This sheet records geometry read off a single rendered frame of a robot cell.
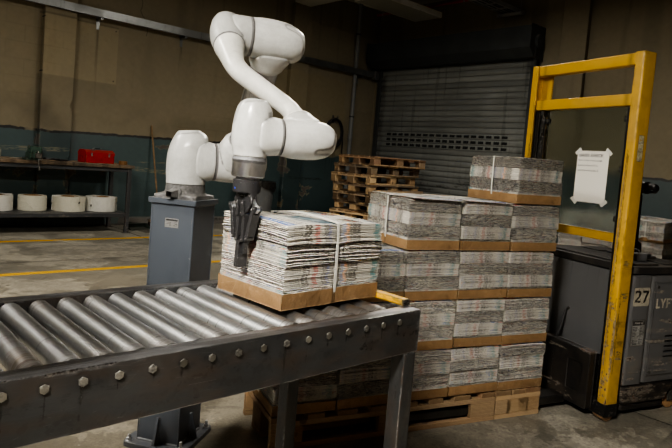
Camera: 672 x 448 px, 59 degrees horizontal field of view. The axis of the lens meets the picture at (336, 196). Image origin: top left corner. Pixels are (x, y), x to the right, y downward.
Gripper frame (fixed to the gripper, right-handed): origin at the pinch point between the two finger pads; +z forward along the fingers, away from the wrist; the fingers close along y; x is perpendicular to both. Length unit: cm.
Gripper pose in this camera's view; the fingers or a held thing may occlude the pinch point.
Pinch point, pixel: (240, 253)
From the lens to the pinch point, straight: 161.7
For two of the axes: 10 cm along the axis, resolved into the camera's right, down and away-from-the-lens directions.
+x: -7.3, -0.3, -6.8
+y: -6.7, -1.0, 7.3
